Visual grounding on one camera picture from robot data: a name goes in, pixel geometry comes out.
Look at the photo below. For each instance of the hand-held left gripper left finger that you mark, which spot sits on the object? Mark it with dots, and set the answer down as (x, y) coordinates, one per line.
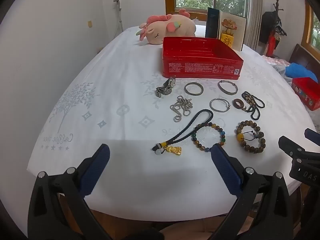
(96, 170)

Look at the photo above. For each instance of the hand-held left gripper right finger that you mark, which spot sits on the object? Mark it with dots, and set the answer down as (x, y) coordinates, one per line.
(225, 170)

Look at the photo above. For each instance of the white patterned tablecloth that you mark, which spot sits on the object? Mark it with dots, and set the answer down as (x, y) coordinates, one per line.
(112, 80)

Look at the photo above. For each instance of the white curtain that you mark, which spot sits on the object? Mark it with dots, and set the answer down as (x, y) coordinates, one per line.
(255, 12)

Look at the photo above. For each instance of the red fire extinguisher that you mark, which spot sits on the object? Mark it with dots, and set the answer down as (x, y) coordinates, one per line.
(271, 45)

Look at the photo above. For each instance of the dark oval metal bangle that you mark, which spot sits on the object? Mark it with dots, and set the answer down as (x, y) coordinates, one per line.
(221, 86)

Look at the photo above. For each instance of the yellow wall switch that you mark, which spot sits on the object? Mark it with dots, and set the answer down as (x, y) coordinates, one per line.
(89, 24)

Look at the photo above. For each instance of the pink plush toy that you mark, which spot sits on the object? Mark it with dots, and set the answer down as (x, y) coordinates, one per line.
(162, 28)

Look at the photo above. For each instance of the beige cartoon card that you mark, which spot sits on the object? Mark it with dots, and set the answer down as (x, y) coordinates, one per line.
(238, 30)

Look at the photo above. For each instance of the blue cloth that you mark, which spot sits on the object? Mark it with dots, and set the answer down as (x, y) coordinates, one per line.
(298, 72)

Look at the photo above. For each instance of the small red printed box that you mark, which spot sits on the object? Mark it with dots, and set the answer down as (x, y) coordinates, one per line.
(308, 92)

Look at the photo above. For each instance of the pink patterned cloth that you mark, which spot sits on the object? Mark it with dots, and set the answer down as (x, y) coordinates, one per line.
(275, 60)

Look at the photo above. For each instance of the dark wooden headboard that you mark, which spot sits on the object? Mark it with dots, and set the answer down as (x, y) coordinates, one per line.
(301, 56)

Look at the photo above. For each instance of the dark round metal bangle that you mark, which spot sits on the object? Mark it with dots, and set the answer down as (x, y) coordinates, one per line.
(186, 88)

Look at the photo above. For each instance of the red tin box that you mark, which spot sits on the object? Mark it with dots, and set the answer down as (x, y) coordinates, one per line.
(200, 67)

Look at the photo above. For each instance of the thin silver bangle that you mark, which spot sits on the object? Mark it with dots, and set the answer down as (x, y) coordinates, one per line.
(211, 105)

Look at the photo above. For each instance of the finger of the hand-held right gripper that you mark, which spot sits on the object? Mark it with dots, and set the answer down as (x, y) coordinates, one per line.
(290, 147)
(313, 137)

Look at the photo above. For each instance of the dark blue book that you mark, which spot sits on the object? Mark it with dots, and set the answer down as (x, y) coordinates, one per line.
(212, 23)

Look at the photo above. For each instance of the small wooden framed window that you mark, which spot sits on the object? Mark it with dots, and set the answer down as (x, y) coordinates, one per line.
(313, 30)

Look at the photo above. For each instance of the metal wristwatch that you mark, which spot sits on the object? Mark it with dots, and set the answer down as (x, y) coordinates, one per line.
(163, 90)

